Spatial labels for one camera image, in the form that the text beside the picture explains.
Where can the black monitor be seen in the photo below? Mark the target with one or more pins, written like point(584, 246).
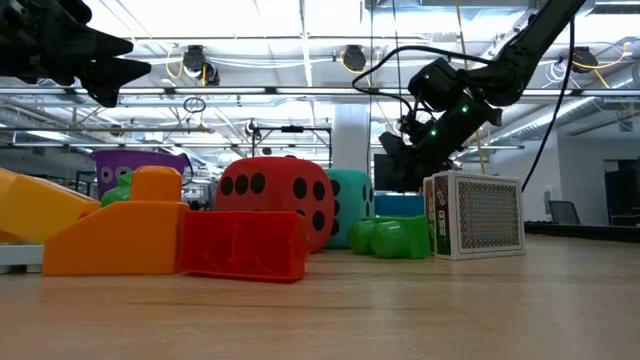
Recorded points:
point(382, 172)

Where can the purple monster-face bucket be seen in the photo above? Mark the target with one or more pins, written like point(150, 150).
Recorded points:
point(115, 165)

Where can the red foam die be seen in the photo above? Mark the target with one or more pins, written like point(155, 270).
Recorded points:
point(280, 190)

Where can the grey office chair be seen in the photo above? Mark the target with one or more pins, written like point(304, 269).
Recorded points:
point(564, 212)

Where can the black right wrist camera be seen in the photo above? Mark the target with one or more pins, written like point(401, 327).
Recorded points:
point(435, 82)

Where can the red building block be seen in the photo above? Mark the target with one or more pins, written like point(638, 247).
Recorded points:
point(245, 245)

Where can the bright green building block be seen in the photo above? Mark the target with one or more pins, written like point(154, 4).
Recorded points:
point(395, 239)

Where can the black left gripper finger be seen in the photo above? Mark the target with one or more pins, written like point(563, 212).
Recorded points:
point(100, 45)
point(112, 77)

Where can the black table frame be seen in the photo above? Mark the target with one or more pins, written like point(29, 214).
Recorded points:
point(590, 231)

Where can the playing card deck box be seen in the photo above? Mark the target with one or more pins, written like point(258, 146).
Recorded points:
point(487, 215)

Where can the black metal stand frame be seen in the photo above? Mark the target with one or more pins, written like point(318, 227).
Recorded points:
point(292, 129)

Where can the blue plastic bin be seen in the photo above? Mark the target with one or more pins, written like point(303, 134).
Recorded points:
point(400, 205)

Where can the white square pillar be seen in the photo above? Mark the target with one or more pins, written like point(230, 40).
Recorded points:
point(350, 135)

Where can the teal foam die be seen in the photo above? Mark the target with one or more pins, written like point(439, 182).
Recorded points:
point(352, 200)

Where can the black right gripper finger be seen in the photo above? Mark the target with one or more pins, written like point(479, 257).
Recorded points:
point(407, 170)
point(440, 167)

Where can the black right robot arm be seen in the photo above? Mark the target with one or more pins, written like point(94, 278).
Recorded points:
point(530, 45)

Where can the orange stepped building block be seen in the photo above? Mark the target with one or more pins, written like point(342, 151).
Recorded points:
point(120, 240)

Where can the black cabinet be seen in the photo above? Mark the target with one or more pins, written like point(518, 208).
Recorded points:
point(622, 192)

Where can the golden yellow building block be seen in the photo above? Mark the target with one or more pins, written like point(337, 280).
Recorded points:
point(35, 205)

